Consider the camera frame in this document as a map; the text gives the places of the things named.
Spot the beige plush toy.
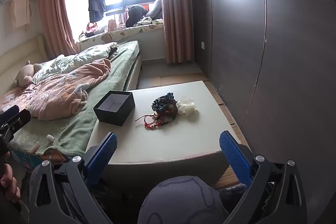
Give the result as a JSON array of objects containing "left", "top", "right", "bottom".
[{"left": 13, "top": 61, "right": 44, "bottom": 87}]

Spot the patterned window seat cushion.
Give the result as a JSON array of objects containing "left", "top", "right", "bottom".
[{"left": 76, "top": 20, "right": 164, "bottom": 43}]

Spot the white low table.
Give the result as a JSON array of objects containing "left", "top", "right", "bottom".
[{"left": 85, "top": 80, "right": 252, "bottom": 188}]

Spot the cartoon print bed sheet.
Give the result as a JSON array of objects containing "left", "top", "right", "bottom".
[{"left": 10, "top": 147, "right": 74, "bottom": 169}]

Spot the beige hanging towel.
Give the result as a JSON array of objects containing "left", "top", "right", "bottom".
[{"left": 10, "top": 0, "right": 31, "bottom": 31}]

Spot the pile of beaded bracelets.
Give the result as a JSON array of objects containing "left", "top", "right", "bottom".
[{"left": 151, "top": 92, "right": 177, "bottom": 115}]

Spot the pink curtain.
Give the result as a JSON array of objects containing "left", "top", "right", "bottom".
[
  {"left": 157, "top": 0, "right": 195, "bottom": 64},
  {"left": 38, "top": 0, "right": 79, "bottom": 56}
]

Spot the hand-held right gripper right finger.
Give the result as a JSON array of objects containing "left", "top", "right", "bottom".
[{"left": 219, "top": 130, "right": 307, "bottom": 224}]

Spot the green bed sheet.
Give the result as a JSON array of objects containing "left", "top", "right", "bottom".
[{"left": 8, "top": 40, "right": 139, "bottom": 156}]

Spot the cream padded headboard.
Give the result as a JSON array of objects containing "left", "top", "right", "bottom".
[{"left": 0, "top": 34, "right": 49, "bottom": 94}]

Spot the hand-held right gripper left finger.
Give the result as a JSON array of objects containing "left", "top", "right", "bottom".
[{"left": 29, "top": 132, "right": 118, "bottom": 224}]

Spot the green floral duvet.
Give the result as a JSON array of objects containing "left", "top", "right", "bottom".
[{"left": 31, "top": 42, "right": 118, "bottom": 83}]

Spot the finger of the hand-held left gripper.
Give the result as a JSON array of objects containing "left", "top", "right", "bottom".
[
  {"left": 5, "top": 109, "right": 32, "bottom": 136},
  {"left": 0, "top": 105, "right": 20, "bottom": 126}
]

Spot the dark grey wardrobe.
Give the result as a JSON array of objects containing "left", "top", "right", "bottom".
[{"left": 191, "top": 0, "right": 336, "bottom": 188}]

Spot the person's grey trouser leg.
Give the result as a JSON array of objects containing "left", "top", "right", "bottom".
[{"left": 138, "top": 175, "right": 247, "bottom": 224}]

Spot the pink fleece blanket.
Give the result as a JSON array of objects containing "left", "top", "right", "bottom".
[{"left": 0, "top": 59, "right": 112, "bottom": 121}]

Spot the person's left hand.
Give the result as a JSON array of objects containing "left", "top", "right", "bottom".
[{"left": 0, "top": 163, "right": 21, "bottom": 202}]

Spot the red string bracelet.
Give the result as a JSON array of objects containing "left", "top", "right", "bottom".
[{"left": 135, "top": 113, "right": 168, "bottom": 130}]

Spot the black bag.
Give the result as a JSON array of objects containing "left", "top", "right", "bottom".
[{"left": 125, "top": 4, "right": 149, "bottom": 28}]

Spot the white bed base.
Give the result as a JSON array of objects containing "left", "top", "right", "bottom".
[{"left": 123, "top": 53, "right": 143, "bottom": 91}]

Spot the white jade bangle pouch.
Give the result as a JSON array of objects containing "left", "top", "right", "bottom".
[{"left": 176, "top": 103, "right": 197, "bottom": 116}]

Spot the black square box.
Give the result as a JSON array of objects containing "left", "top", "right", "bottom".
[{"left": 93, "top": 91, "right": 135, "bottom": 127}]

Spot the grey pillow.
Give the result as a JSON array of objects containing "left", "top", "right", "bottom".
[{"left": 146, "top": 0, "right": 163, "bottom": 20}]

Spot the brown bead bracelet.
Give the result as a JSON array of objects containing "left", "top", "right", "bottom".
[{"left": 155, "top": 109, "right": 177, "bottom": 124}]

